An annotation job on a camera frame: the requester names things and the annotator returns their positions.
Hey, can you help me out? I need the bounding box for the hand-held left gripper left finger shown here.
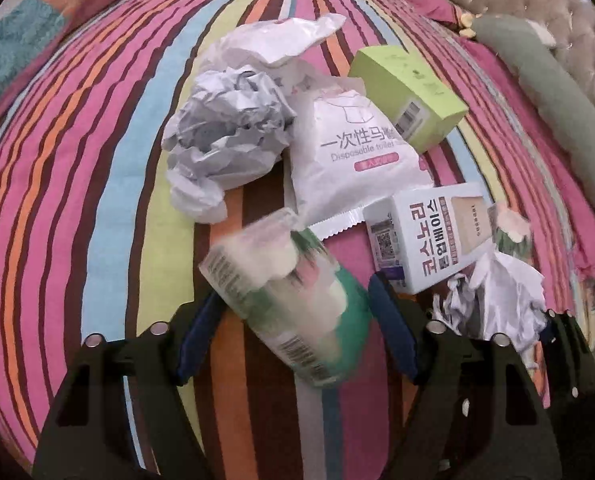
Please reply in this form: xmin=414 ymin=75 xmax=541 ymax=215
xmin=32 ymin=287 xmax=226 ymax=480

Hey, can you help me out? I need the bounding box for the light green box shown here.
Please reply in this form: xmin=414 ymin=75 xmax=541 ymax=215
xmin=348 ymin=45 xmax=469 ymax=155

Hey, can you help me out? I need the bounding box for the floral paper scrap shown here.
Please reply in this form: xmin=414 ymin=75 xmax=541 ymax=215
xmin=492 ymin=202 xmax=533 ymax=256

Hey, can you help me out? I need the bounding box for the white printed carton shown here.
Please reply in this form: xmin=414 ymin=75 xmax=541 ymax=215
xmin=363 ymin=182 xmax=498 ymax=295

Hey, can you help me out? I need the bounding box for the small white paper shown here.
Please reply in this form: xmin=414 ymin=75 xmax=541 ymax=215
xmin=430 ymin=250 xmax=548 ymax=356

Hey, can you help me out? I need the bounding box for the teal blanket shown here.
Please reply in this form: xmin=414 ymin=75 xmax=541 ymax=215
xmin=0 ymin=0 xmax=68 ymax=111

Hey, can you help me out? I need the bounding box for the white plastic packet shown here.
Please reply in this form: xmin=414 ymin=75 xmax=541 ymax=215
xmin=205 ymin=12 xmax=435 ymax=238

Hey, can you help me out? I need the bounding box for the pink pillow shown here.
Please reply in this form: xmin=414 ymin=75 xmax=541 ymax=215
xmin=385 ymin=0 xmax=465 ymax=26

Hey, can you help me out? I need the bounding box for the green pillow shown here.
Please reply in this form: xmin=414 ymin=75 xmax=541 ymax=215
xmin=471 ymin=14 xmax=595 ymax=281

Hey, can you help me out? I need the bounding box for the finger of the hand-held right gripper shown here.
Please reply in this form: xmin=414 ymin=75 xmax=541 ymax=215
xmin=537 ymin=309 xmax=595 ymax=413

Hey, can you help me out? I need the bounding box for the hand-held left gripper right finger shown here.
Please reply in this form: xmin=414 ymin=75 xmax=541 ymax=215
xmin=369 ymin=272 xmax=563 ymax=480

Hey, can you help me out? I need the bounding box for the striped bedspread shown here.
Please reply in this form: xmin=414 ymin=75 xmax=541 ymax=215
xmin=0 ymin=0 xmax=595 ymax=480

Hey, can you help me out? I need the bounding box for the tufted beige headboard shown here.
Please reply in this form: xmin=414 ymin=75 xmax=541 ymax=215
xmin=445 ymin=0 xmax=595 ymax=111

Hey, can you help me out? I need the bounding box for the large crumpled white paper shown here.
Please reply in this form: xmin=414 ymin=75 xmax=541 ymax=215
xmin=162 ymin=67 xmax=298 ymax=225

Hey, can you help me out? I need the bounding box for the clear cotton swab container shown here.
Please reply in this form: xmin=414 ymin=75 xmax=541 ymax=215
xmin=199 ymin=207 xmax=373 ymax=388

